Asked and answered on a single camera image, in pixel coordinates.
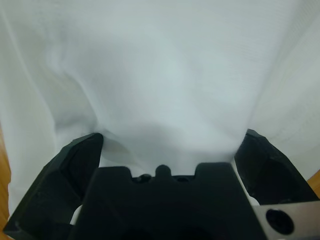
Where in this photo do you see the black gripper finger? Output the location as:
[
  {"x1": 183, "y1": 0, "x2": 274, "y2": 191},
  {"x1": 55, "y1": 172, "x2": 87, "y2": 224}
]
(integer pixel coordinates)
[
  {"x1": 4, "y1": 132, "x2": 105, "y2": 240},
  {"x1": 233, "y1": 128, "x2": 320, "y2": 206}
]

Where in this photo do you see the white t-shirt with black logo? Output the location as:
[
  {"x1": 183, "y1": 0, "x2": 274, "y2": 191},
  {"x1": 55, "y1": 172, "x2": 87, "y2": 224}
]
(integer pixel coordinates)
[{"x1": 0, "y1": 0, "x2": 320, "y2": 225}]

